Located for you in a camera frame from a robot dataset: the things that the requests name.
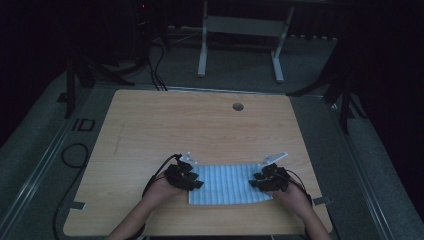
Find white desk frame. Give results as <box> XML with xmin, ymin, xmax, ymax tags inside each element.
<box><xmin>197</xmin><ymin>0</ymin><xmax>296</xmax><ymax>84</ymax></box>

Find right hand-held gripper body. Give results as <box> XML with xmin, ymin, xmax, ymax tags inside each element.
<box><xmin>257</xmin><ymin>151</ymin><xmax>292</xmax><ymax>193</ymax></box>

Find blue striped towel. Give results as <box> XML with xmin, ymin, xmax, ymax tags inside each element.
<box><xmin>187</xmin><ymin>162</ymin><xmax>275</xmax><ymax>206</ymax></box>

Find black cable loop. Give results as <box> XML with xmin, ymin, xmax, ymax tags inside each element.
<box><xmin>60</xmin><ymin>142</ymin><xmax>91</xmax><ymax>169</ymax></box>

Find metal floor rail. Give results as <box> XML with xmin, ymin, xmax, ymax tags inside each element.
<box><xmin>0</xmin><ymin>87</ymin><xmax>98</xmax><ymax>234</ymax></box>
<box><xmin>324</xmin><ymin>98</ymin><xmax>398</xmax><ymax>240</ymax></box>

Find black metal stand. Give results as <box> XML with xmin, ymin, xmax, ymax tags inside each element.
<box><xmin>57</xmin><ymin>46</ymin><xmax>136</xmax><ymax>120</ymax></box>
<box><xmin>287</xmin><ymin>66</ymin><xmax>369</xmax><ymax>135</ymax></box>

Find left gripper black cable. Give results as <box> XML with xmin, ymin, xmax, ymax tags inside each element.
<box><xmin>51</xmin><ymin>152</ymin><xmax>183</xmax><ymax>240</ymax></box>

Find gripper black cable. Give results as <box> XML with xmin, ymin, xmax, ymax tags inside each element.
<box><xmin>51</xmin><ymin>152</ymin><xmax>183</xmax><ymax>240</ymax></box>
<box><xmin>285</xmin><ymin>168</ymin><xmax>314</xmax><ymax>207</ymax></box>

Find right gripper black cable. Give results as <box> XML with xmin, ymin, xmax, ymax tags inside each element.
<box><xmin>285</xmin><ymin>168</ymin><xmax>314</xmax><ymax>207</ymax></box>

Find grey tape piece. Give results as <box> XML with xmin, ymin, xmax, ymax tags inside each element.
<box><xmin>312</xmin><ymin>196</ymin><xmax>332</xmax><ymax>207</ymax></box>
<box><xmin>67</xmin><ymin>200</ymin><xmax>87</xmax><ymax>211</ymax></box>

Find person's left hand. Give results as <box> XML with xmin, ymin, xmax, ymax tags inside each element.
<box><xmin>142</xmin><ymin>171</ymin><xmax>184</xmax><ymax>208</ymax></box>

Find person's right hand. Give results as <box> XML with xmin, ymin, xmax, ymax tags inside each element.
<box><xmin>267</xmin><ymin>181</ymin><xmax>314</xmax><ymax>219</ymax></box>

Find black floor cables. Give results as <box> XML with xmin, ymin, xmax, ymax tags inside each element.
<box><xmin>145</xmin><ymin>41</ymin><xmax>169</xmax><ymax>92</ymax></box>

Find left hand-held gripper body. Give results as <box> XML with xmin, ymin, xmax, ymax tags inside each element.
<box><xmin>163</xmin><ymin>151</ymin><xmax>201</xmax><ymax>189</ymax></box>

